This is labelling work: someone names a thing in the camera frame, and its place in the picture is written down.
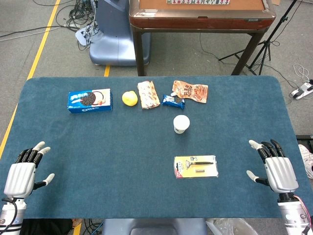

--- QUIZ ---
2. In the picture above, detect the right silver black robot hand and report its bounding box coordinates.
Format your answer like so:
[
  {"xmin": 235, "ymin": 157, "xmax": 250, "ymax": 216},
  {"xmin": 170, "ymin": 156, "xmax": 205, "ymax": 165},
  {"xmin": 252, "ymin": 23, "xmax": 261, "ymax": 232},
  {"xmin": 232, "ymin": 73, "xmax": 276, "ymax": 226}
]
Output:
[{"xmin": 246, "ymin": 139, "xmax": 299, "ymax": 203}]

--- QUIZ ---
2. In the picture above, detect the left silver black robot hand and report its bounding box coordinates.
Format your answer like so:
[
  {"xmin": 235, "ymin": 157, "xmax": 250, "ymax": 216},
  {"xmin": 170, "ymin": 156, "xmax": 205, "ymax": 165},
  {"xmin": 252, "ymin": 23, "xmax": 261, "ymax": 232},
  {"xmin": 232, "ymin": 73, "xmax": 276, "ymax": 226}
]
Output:
[{"xmin": 3, "ymin": 141, "xmax": 55, "ymax": 199}]

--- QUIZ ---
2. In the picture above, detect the white paper cup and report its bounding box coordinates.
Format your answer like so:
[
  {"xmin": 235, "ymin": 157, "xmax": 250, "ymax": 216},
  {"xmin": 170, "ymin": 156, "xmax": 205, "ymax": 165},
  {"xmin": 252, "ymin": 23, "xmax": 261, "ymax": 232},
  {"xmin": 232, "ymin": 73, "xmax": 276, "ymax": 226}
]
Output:
[{"xmin": 173, "ymin": 115, "xmax": 191, "ymax": 135}]

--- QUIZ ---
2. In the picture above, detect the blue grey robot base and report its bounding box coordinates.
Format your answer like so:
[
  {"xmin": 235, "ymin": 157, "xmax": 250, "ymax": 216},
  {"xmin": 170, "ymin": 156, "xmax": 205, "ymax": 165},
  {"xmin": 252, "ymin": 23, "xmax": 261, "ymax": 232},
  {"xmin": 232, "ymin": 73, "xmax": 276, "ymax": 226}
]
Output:
[{"xmin": 89, "ymin": 0, "xmax": 151, "ymax": 66}]

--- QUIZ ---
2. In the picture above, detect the white pink shoe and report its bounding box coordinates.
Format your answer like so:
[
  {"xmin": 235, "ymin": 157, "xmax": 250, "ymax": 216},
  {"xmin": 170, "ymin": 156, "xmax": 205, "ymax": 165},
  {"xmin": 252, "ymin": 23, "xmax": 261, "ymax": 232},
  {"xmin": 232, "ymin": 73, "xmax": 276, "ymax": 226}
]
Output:
[{"xmin": 298, "ymin": 144, "xmax": 313, "ymax": 179}]

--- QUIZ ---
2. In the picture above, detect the yellow razor blister pack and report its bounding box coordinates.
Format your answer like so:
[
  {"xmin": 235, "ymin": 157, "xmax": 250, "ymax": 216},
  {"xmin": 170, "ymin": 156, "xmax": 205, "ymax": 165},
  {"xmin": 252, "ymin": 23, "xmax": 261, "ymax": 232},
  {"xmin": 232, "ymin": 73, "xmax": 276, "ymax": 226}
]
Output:
[{"xmin": 173, "ymin": 154, "xmax": 219, "ymax": 179}]

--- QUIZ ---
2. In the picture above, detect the white power strip with plugs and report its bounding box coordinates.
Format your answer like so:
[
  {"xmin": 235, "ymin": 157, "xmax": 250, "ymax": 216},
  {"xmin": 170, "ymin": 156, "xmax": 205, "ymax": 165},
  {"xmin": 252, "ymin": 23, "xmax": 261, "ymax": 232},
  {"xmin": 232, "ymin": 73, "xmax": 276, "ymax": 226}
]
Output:
[{"xmin": 290, "ymin": 79, "xmax": 313, "ymax": 100}]

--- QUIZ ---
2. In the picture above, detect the blue felt table cloth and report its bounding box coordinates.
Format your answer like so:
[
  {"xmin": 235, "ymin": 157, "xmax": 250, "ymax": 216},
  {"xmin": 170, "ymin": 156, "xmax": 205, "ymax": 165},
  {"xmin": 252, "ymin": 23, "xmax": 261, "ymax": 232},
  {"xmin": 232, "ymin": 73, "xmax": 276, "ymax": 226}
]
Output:
[{"xmin": 0, "ymin": 75, "xmax": 313, "ymax": 219}]

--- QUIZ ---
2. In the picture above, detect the blue Oreo cookie box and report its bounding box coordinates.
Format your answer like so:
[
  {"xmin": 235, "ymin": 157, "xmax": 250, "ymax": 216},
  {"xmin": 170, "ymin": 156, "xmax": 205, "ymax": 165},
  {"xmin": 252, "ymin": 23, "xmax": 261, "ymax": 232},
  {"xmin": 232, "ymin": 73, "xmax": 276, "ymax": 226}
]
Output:
[{"xmin": 67, "ymin": 88, "xmax": 113, "ymax": 114}]

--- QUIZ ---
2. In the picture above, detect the orange spout pouch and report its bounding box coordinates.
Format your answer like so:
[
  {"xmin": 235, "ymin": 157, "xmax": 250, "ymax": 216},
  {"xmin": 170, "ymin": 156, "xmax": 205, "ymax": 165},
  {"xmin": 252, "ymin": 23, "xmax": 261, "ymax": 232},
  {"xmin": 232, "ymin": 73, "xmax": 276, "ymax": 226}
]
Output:
[{"xmin": 170, "ymin": 80, "xmax": 209, "ymax": 104}]

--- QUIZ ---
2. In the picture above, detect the black tripod stand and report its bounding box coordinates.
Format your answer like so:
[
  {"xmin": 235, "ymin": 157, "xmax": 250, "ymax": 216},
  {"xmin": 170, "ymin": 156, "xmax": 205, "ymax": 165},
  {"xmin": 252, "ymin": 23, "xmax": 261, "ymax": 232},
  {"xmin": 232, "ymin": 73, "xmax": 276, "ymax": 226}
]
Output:
[{"xmin": 218, "ymin": 0, "xmax": 304, "ymax": 76}]

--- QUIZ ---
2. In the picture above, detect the small blue Oreo pack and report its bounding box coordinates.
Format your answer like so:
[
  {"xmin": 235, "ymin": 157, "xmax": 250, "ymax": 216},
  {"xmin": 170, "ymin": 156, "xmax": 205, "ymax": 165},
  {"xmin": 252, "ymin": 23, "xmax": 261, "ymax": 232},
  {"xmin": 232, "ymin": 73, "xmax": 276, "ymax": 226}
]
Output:
[{"xmin": 161, "ymin": 94, "xmax": 186, "ymax": 110}]

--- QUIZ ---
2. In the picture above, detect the yellow apple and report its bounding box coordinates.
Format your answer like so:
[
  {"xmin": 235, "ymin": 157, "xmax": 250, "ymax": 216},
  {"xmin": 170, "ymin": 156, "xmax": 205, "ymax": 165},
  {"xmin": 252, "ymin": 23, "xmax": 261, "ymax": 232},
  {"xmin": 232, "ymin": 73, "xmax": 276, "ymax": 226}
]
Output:
[{"xmin": 121, "ymin": 91, "xmax": 139, "ymax": 107}]

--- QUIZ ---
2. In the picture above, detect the grey blue robot torso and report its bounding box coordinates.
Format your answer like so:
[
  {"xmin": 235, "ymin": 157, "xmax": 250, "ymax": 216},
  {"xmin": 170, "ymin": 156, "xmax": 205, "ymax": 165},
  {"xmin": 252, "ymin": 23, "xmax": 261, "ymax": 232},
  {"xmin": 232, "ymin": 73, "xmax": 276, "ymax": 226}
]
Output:
[{"xmin": 101, "ymin": 217, "xmax": 208, "ymax": 235}]

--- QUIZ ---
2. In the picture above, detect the white red snack packet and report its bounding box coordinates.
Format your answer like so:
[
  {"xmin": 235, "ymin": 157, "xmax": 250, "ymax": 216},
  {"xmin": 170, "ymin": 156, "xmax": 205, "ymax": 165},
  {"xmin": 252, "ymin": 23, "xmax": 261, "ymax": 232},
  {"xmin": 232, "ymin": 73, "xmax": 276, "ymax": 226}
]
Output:
[{"xmin": 137, "ymin": 80, "xmax": 161, "ymax": 110}]

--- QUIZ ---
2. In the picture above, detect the white power strip by robot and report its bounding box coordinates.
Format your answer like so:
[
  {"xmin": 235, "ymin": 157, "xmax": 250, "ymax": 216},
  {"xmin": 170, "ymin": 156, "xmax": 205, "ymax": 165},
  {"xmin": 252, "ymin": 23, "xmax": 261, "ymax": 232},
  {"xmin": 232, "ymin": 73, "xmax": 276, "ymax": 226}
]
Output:
[{"xmin": 75, "ymin": 24, "xmax": 95, "ymax": 47}]

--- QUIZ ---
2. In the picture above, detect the brown mahjong table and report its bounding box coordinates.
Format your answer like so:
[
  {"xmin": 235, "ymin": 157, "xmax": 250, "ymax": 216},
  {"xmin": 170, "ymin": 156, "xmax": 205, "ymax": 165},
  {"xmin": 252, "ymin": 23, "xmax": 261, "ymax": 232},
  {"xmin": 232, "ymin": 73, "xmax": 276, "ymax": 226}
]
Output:
[{"xmin": 129, "ymin": 0, "xmax": 277, "ymax": 76}]

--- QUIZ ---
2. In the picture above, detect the row of face-up mahjong tiles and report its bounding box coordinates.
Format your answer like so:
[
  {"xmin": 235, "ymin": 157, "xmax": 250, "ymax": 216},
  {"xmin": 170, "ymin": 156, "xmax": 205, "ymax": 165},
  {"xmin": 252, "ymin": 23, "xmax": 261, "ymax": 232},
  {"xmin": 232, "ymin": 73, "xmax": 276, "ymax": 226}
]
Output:
[{"xmin": 166, "ymin": 0, "xmax": 230, "ymax": 5}]

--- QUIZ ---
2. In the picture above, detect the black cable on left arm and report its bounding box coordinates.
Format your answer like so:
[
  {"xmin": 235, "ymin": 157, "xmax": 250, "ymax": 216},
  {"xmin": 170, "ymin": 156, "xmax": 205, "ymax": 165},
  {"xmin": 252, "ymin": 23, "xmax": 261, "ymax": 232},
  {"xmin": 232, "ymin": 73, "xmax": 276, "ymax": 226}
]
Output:
[{"xmin": 1, "ymin": 197, "xmax": 19, "ymax": 235}]

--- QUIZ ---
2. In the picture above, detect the pink cable on right arm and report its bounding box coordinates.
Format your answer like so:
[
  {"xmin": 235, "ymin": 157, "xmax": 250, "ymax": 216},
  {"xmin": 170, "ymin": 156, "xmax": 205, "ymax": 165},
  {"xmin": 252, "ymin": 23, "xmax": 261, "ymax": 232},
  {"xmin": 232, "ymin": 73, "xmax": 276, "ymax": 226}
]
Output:
[{"xmin": 293, "ymin": 194, "xmax": 313, "ymax": 235}]

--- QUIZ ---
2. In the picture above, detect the white coiled cable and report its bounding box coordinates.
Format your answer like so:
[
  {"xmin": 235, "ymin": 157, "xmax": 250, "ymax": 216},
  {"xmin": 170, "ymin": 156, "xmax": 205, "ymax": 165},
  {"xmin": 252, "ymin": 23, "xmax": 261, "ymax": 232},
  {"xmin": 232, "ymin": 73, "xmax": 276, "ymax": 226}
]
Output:
[{"xmin": 293, "ymin": 63, "xmax": 310, "ymax": 81}]

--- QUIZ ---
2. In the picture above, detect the thin black cable under table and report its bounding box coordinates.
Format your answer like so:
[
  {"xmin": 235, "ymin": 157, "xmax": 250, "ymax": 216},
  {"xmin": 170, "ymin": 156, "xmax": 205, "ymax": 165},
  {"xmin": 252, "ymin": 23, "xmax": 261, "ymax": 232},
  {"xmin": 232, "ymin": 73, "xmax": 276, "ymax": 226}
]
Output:
[{"xmin": 199, "ymin": 33, "xmax": 298, "ymax": 89}]

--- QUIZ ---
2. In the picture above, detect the long black floor cable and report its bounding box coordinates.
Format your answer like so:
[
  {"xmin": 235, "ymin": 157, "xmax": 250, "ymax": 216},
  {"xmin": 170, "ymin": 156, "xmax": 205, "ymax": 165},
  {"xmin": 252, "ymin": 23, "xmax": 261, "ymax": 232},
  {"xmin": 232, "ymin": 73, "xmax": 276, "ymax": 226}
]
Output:
[{"xmin": 0, "ymin": 24, "xmax": 62, "ymax": 40}]

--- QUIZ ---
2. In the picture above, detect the black floor cable bundle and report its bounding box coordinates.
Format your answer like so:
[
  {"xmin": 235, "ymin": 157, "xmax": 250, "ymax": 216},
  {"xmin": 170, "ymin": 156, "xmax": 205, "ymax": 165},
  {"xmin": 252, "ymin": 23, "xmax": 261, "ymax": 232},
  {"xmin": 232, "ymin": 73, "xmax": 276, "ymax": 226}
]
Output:
[{"xmin": 56, "ymin": 0, "xmax": 98, "ymax": 51}]

